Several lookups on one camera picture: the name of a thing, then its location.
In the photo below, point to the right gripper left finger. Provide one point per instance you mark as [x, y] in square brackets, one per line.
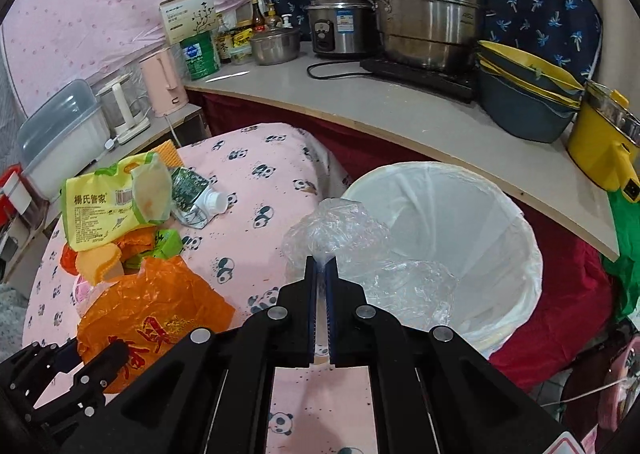
[311, 286]

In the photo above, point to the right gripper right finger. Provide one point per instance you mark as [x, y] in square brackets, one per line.
[329, 276]

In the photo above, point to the clear plastic bag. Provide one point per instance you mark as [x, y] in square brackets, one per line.
[418, 292]

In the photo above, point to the orange plastic bag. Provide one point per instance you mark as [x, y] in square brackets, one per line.
[150, 311]

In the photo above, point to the green spouted pouch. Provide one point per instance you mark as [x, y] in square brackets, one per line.
[194, 200]

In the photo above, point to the green snack wrapper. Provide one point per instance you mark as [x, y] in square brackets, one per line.
[149, 242]

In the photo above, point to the white lined trash bin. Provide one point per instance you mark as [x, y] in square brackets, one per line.
[449, 215]

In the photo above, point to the pink panda tablecloth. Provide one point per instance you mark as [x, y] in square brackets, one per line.
[252, 388]

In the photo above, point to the yellow snack bag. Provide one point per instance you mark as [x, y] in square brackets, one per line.
[101, 207]

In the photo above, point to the orange sponge cloth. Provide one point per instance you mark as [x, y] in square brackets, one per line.
[168, 153]

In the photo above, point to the black induction cooker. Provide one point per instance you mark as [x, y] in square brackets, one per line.
[453, 86]

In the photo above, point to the red white container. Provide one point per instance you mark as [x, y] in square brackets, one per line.
[16, 199]

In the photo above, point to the small steel bowl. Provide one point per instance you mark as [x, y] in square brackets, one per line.
[275, 46]

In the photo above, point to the pink electric kettle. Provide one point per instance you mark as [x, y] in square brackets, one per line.
[163, 84]

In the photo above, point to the glass white kettle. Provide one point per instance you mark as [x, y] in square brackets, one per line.
[121, 108]

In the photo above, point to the yellow condiment jar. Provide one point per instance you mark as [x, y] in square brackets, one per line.
[241, 51]

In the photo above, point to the steel rice cooker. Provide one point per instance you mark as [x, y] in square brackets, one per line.
[341, 28]

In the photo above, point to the green tin can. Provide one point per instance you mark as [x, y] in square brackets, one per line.
[200, 55]

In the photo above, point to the blue yellow stacked basins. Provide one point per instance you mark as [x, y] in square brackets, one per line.
[526, 96]

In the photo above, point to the dark sauce bottle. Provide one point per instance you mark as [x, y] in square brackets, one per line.
[258, 20]

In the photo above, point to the large steel steamer pot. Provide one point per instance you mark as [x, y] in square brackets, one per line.
[429, 34]

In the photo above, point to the clear lid storage box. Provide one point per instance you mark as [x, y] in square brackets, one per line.
[62, 138]

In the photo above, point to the green plastic bag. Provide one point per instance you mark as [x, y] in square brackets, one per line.
[625, 269]

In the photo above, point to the beige cardboard box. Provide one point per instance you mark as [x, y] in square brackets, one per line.
[183, 19]

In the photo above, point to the yellow electric pot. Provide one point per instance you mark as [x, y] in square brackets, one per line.
[604, 141]

